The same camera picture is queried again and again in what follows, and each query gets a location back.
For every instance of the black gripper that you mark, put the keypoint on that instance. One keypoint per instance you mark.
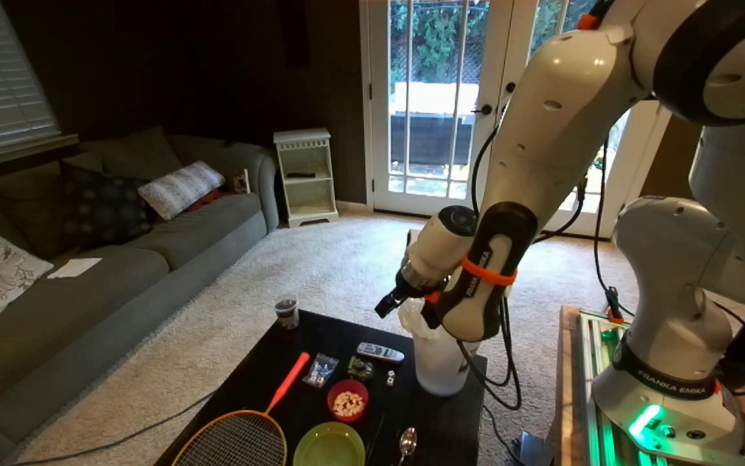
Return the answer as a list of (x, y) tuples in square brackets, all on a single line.
[(396, 297)]

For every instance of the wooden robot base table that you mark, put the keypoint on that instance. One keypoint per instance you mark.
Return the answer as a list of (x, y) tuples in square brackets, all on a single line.
[(581, 390)]

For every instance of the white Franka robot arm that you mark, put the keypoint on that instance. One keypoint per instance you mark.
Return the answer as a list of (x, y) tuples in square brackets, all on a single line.
[(687, 58)]

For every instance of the red bowl of popcorn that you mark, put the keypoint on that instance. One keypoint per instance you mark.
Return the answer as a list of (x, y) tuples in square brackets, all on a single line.
[(347, 401)]

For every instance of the grey remote control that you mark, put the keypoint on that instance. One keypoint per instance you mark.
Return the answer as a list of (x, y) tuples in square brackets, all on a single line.
[(378, 353)]

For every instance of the small plastic packet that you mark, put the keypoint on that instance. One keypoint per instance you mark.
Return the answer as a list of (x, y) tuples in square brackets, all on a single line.
[(319, 372)]

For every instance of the small glass cup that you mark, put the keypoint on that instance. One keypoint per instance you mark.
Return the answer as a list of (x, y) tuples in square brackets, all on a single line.
[(289, 313)]

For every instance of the black coffee table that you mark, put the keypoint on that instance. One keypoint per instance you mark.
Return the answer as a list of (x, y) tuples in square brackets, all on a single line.
[(445, 427)]

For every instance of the metal spoon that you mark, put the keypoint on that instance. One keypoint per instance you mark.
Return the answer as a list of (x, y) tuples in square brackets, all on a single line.
[(407, 443)]

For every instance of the white side shelf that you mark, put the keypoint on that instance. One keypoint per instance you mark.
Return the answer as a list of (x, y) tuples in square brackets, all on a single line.
[(306, 174)]

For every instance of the green plastic plate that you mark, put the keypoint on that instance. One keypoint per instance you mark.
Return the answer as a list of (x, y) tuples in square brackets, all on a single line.
[(329, 443)]

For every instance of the white french doors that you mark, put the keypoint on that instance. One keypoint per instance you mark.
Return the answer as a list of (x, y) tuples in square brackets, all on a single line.
[(484, 99)]

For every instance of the white striped pillow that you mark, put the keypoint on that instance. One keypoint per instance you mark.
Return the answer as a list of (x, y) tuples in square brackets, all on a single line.
[(180, 191)]

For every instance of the grey fabric sofa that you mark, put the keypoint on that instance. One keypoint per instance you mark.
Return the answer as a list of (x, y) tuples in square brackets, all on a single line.
[(64, 335)]

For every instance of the dark patterned pillow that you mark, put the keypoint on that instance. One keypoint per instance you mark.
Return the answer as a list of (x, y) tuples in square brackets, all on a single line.
[(103, 208)]

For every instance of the white paper sheet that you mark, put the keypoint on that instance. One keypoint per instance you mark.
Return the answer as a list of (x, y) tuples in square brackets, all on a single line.
[(74, 269)]

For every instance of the orange handled badminton racket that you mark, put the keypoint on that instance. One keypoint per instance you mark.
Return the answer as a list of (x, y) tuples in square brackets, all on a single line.
[(245, 436)]

